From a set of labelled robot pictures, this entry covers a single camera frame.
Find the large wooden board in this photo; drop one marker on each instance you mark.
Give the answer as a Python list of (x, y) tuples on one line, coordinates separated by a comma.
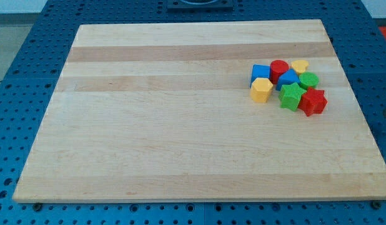
[(147, 113)]

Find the yellow hexagon block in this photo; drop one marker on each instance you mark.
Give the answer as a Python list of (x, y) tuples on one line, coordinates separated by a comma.
[(261, 89)]

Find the blue cube block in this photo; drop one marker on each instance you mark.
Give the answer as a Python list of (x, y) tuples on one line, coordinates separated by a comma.
[(259, 71)]

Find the red cylinder block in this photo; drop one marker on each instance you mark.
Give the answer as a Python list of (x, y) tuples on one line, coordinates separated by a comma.
[(277, 68)]

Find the green star block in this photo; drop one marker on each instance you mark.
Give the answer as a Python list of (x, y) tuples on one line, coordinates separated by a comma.
[(290, 96)]

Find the blue triangle block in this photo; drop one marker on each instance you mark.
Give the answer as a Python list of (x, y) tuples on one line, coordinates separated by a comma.
[(289, 77)]

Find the yellow heart block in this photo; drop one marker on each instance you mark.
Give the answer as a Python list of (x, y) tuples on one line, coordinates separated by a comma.
[(299, 66)]

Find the green cylinder block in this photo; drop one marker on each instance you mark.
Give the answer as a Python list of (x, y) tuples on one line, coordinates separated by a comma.
[(308, 80)]

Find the red star block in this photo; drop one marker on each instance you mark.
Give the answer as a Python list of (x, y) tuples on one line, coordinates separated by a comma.
[(313, 101)]

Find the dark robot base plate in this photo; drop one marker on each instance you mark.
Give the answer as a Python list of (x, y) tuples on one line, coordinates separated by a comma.
[(173, 5)]

